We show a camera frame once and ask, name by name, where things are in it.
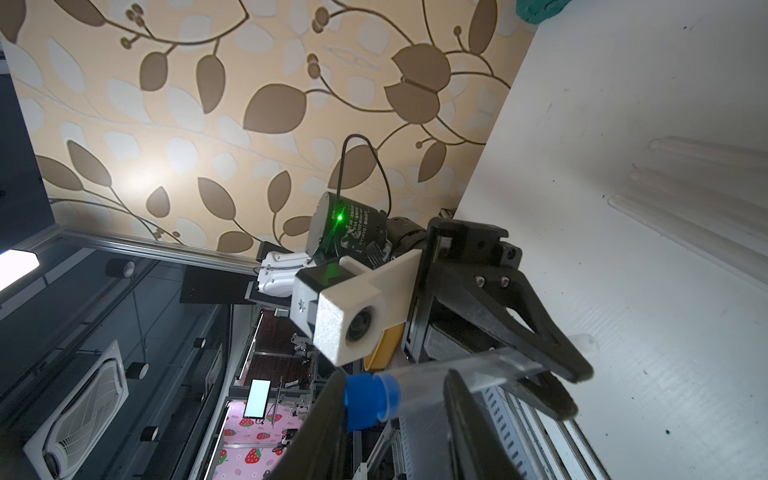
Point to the green plastic tool case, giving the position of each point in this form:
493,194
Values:
534,12

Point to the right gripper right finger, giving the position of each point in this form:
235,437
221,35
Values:
475,451

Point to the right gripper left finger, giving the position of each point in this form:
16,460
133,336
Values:
319,448

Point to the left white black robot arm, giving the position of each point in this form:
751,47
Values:
342,227

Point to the blue stopper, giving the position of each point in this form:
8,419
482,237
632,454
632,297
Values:
370,399

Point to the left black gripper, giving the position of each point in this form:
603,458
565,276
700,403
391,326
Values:
469,298

